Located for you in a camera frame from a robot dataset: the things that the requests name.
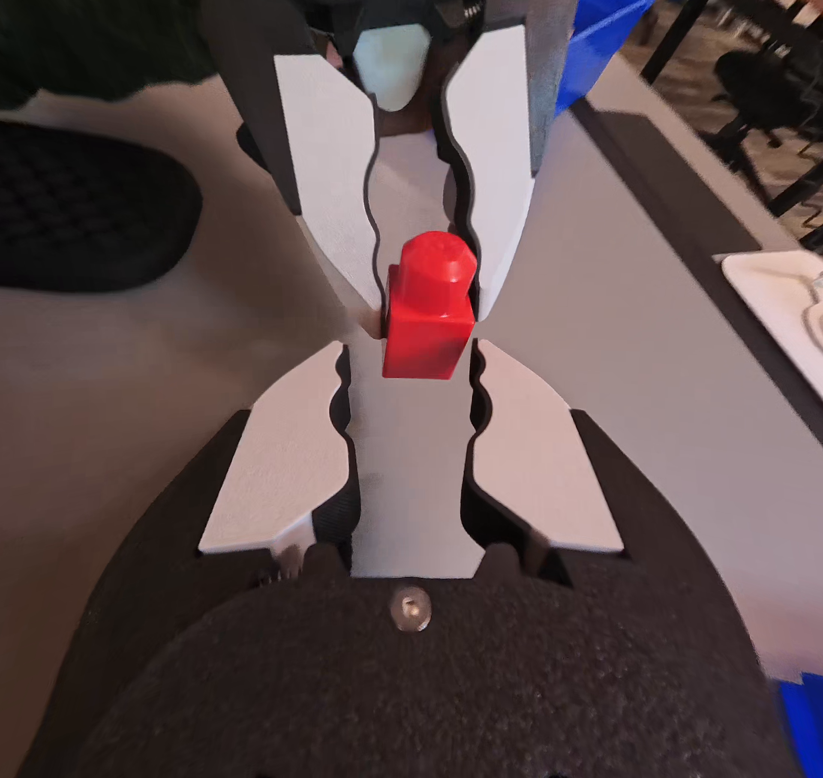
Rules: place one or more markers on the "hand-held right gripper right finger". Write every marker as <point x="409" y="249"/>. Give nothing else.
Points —
<point x="540" y="476"/>

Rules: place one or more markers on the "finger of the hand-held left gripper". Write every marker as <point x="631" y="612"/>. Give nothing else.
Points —
<point x="498" y="148"/>
<point x="328" y="148"/>

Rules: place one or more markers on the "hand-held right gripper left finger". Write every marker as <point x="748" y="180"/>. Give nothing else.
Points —
<point x="276" y="469"/>

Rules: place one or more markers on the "blue plastic bin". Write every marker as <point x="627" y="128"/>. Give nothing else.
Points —
<point x="804" y="726"/>
<point x="604" y="19"/>

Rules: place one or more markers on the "red mega block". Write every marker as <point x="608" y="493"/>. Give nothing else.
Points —
<point x="424" y="328"/>

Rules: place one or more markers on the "person's left forearm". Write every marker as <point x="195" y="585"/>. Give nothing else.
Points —
<point x="96" y="19"/>

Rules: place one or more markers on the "person's left hand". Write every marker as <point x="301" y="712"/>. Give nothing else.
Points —
<point x="411" y="123"/>

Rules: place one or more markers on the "black mesh armrest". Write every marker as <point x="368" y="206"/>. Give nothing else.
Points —
<point x="83" y="206"/>

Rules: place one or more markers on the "black office chair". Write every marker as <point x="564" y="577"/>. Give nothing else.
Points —
<point x="759" y="96"/>

